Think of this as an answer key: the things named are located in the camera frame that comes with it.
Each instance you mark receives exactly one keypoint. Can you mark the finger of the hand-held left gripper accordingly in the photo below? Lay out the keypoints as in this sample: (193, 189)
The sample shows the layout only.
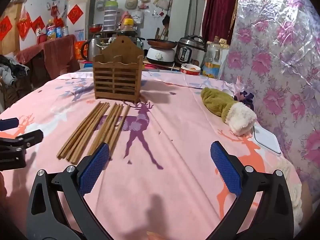
(8, 124)
(22, 140)

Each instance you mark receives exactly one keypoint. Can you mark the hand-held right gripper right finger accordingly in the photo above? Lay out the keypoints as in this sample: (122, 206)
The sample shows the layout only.
(225, 170)

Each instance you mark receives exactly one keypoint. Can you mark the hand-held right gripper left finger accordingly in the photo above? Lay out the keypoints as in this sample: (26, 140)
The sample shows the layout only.
(95, 170)

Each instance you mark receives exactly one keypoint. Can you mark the pile of wooden chopsticks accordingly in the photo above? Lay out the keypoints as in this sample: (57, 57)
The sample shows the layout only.
(83, 130)

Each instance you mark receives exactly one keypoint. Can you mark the wooden utensil holder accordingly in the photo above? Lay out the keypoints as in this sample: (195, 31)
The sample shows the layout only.
(117, 55)

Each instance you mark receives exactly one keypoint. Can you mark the white smartphone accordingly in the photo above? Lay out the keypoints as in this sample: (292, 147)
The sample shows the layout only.
(266, 140)

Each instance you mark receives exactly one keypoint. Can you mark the pile of clothes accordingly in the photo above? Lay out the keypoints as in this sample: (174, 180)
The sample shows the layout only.
(12, 70)

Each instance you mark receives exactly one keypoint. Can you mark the green plush mitten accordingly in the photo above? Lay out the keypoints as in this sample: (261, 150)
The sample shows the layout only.
(217, 102)

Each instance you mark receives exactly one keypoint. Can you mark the pink deer print sheet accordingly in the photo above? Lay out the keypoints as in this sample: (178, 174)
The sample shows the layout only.
(175, 120)

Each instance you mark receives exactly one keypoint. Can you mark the dark purple scrunchie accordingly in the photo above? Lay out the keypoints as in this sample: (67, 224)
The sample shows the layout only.
(243, 97)

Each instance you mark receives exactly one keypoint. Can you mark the cream fluffy blanket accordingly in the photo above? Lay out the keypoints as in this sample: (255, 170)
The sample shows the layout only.
(295, 200)

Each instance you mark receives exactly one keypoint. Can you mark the wooden door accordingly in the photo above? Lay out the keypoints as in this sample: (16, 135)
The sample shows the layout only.
(12, 45)

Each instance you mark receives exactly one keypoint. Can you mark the red cloth covered table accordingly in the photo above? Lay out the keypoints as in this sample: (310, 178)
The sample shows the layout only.
(57, 52)

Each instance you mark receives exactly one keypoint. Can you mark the red jar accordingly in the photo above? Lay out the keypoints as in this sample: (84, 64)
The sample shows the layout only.
(42, 38)

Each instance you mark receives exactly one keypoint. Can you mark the red paper diamond decoration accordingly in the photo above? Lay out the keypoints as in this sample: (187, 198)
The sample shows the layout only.
(5, 27)
(38, 25)
(75, 14)

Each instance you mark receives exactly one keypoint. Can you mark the blue plastic box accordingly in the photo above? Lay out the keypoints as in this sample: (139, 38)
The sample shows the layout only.
(87, 65)

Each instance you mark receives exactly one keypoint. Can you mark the red knot decoration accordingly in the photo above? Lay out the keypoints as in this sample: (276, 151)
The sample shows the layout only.
(25, 26)

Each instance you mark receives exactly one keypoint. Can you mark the orange gift box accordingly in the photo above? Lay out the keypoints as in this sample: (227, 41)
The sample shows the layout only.
(78, 51)

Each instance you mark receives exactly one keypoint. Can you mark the yellow oil bottle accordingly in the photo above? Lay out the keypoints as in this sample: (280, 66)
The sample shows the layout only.
(51, 31)

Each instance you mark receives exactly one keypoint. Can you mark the red and white bowl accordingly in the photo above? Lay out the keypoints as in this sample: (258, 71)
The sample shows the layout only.
(190, 71)

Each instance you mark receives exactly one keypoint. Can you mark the stainless steel kettle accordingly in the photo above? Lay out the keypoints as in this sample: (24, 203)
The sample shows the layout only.
(93, 47)

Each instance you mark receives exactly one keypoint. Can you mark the clear plastic bottle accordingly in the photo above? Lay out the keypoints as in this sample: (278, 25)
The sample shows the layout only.
(212, 55)

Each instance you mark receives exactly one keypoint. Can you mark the red basin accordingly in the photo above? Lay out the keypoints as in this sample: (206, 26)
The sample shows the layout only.
(96, 27)

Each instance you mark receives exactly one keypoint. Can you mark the white refrigerator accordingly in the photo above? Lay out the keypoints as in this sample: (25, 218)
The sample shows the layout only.
(87, 17)

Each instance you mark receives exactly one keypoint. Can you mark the floral foil sheet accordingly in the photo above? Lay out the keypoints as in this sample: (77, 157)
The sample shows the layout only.
(275, 42)

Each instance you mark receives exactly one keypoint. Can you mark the dark frying pan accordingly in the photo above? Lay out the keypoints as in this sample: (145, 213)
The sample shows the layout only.
(162, 43)

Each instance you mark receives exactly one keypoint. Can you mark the stack of steamer trays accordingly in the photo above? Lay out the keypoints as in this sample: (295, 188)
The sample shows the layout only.
(110, 17)

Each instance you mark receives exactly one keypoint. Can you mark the yellow lid jar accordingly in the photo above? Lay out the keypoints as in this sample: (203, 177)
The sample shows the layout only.
(128, 22)

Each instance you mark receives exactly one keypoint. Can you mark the pink thermos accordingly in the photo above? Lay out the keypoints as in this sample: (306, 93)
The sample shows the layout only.
(124, 16)

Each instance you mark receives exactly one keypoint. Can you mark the white printed bag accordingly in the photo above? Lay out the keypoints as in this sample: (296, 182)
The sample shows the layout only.
(138, 17)

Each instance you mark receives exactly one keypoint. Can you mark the dark red curtain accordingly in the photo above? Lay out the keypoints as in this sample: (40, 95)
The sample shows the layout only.
(220, 5)

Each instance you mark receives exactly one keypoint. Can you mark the beige hanging bag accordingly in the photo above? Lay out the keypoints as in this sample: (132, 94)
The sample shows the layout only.
(131, 2)

